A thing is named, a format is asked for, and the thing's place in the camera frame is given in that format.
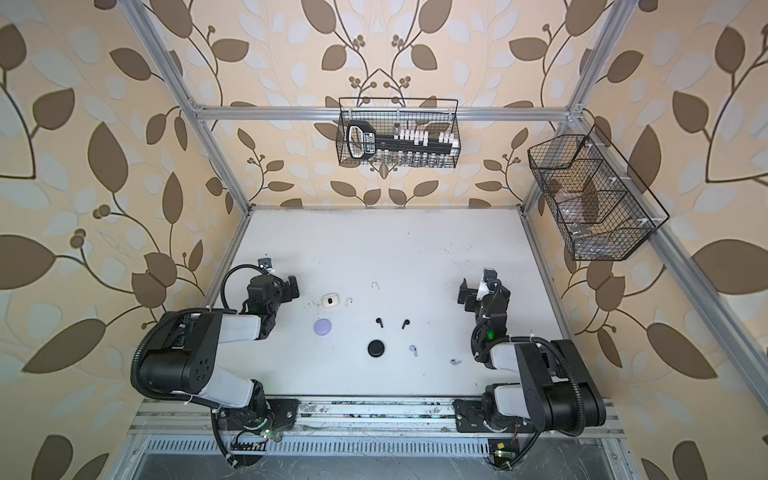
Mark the black wire basket wall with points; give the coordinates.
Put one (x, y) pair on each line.
(387, 110)
(602, 207)

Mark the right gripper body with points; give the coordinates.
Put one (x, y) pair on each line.
(475, 294)

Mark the black wire basket back wall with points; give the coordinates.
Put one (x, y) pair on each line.
(387, 110)

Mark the black wire basket right wall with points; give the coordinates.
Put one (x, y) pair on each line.
(602, 207)

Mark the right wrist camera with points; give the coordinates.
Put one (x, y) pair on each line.
(490, 279)

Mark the purple round charging case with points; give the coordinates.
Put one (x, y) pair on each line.
(322, 327)

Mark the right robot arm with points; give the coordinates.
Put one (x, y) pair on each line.
(554, 390)

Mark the cream earbud charging case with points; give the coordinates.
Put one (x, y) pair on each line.
(331, 300)

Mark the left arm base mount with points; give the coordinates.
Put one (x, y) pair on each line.
(243, 435)

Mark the black tool with white parts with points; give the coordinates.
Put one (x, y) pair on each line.
(399, 142)

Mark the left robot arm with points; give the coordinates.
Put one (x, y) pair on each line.
(176, 360)

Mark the black round charging case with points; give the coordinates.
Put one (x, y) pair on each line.
(376, 348)

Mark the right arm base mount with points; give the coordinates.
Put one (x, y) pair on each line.
(514, 436)

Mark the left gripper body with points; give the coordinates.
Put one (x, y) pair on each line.
(288, 288)

